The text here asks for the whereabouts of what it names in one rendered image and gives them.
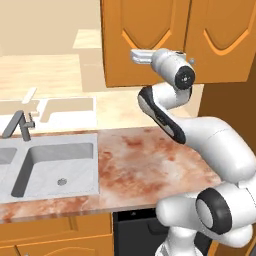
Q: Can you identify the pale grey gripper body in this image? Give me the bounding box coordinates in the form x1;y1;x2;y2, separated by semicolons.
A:
130;48;156;66

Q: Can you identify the orange wooden cabinet door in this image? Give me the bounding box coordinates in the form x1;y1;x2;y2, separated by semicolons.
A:
100;0;192;89
183;0;256;85

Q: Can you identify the brown wooden side panel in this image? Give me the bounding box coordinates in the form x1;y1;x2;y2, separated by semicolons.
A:
198;54;256;141

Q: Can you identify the grey steel sink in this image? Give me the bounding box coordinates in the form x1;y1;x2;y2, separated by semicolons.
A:
0;132;101;205

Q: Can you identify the grey angular tap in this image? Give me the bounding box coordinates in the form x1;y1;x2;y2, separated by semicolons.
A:
1;109;36;143

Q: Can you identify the black dishwasher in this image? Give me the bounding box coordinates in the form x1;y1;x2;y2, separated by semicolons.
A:
112;208;214;256

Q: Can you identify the orange wooden drawer front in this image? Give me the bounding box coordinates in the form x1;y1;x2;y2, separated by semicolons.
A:
0;212;113;248

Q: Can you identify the orange wooden cupboard door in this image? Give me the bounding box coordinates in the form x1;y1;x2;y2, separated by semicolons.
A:
15;233;115;256

